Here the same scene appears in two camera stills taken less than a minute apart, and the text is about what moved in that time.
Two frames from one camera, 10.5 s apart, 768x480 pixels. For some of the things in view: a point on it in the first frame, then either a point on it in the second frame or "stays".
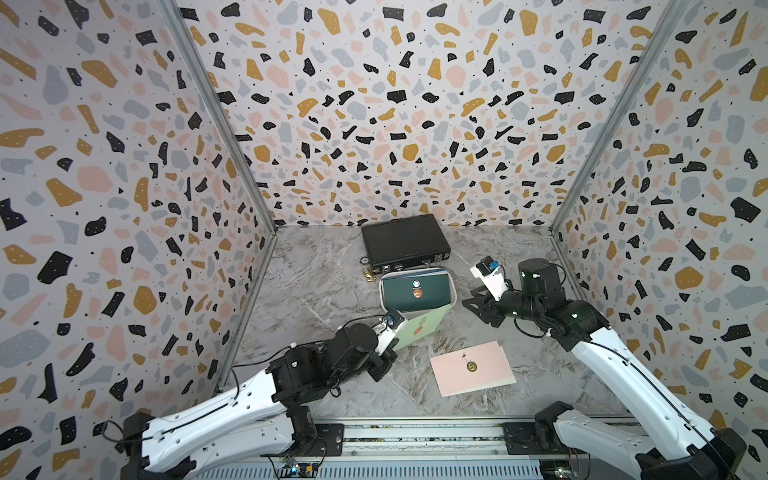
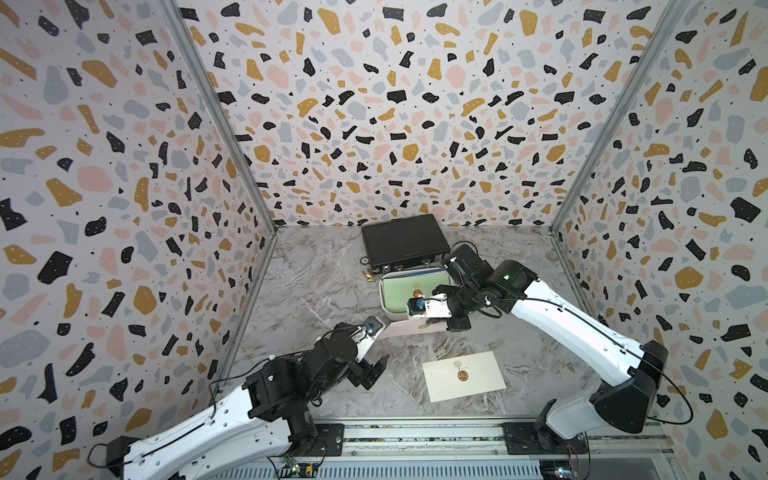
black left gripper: [385, 362] stays
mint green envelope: [419, 327] -> [397, 290]
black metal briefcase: [403, 242] stays
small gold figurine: [368, 273] stays
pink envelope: [470, 367] -> [405, 327]
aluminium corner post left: [177, 17] stays
